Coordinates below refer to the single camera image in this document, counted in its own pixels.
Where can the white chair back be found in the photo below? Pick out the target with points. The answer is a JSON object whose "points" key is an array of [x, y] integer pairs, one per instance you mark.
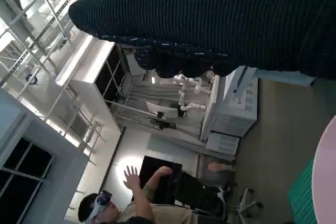
{"points": [[165, 111]]}

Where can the black office chair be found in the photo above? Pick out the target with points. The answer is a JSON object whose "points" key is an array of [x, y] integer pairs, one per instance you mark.
{"points": [[194, 192]]}

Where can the person's open hand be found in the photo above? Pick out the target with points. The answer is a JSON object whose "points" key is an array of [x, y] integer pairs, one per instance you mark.
{"points": [[133, 179]]}

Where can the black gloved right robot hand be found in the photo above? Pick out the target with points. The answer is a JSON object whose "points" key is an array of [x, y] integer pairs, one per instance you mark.
{"points": [[210, 19]]}

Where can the black wall screen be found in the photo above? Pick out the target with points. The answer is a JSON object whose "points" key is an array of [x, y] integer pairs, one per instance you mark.
{"points": [[157, 163]]}

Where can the white VR headset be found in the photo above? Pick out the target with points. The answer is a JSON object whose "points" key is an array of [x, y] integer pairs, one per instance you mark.
{"points": [[101, 203]]}

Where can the dark framed window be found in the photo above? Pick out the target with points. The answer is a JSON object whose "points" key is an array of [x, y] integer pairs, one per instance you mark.
{"points": [[23, 171]]}

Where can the person's closed hand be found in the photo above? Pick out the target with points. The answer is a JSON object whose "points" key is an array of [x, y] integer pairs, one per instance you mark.
{"points": [[164, 173]]}

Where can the pink bowl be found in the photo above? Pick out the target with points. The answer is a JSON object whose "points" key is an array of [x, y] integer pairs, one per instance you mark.
{"points": [[326, 176]]}

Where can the person with headset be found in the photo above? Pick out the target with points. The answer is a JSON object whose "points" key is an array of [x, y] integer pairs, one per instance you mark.
{"points": [[157, 213]]}

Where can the green cutting mat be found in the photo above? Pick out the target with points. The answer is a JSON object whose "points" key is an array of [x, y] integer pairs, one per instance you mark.
{"points": [[302, 197]]}

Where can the large white mesh cabinet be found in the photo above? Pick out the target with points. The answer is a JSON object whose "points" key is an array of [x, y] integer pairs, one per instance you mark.
{"points": [[231, 119]]}

